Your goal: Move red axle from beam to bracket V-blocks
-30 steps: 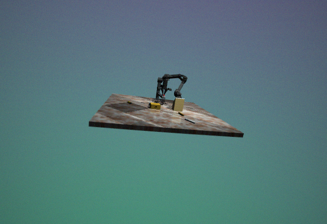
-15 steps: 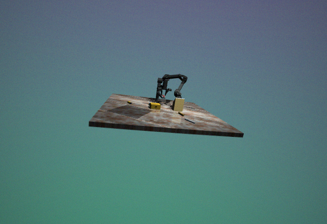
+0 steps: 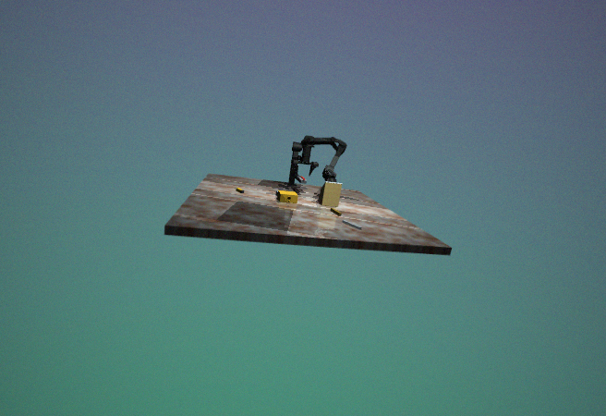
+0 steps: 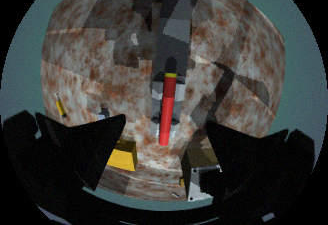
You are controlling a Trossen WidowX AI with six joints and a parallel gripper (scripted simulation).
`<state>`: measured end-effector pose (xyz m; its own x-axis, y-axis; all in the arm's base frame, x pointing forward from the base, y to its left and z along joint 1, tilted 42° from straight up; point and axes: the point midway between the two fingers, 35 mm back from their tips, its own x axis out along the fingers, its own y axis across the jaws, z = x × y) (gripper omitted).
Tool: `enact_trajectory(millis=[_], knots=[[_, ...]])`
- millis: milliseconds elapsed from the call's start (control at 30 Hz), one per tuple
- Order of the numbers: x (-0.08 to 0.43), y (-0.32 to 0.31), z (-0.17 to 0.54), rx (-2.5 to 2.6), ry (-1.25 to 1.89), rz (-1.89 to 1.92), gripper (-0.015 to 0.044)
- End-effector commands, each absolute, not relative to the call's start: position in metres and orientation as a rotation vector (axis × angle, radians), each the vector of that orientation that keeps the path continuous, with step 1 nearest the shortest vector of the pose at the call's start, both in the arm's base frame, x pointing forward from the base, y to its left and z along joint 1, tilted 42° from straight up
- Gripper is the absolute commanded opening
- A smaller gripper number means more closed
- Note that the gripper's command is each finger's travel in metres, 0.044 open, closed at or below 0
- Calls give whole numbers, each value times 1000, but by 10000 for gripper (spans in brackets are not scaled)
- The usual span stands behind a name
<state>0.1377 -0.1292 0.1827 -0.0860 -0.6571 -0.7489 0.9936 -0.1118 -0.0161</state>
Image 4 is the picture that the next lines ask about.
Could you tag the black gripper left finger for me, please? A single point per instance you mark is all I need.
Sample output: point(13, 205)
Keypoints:
point(88, 147)

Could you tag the red cylindrical rod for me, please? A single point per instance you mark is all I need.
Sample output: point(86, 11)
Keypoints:
point(169, 90)

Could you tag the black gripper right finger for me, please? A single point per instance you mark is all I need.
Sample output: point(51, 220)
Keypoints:
point(239, 154)

